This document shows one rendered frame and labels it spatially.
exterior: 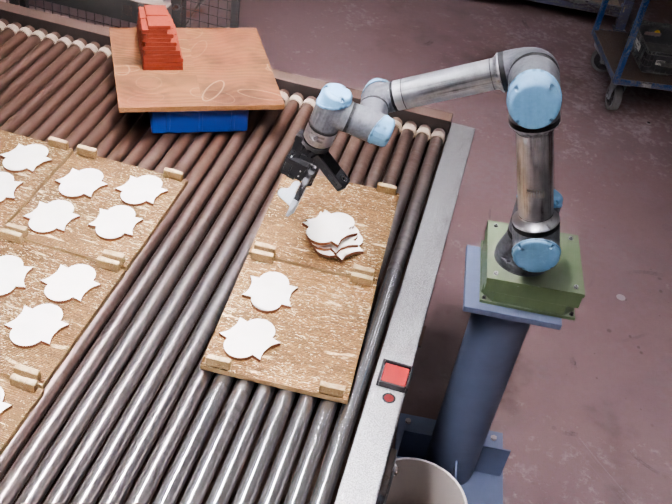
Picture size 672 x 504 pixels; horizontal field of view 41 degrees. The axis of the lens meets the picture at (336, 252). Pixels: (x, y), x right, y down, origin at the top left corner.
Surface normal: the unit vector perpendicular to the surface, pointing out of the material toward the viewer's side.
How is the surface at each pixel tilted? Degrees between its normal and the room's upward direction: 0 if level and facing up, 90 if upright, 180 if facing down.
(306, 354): 0
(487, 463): 90
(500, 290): 90
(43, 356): 0
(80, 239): 0
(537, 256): 96
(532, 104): 81
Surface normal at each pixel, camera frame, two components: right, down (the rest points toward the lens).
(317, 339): 0.13, -0.75
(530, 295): -0.14, 0.63
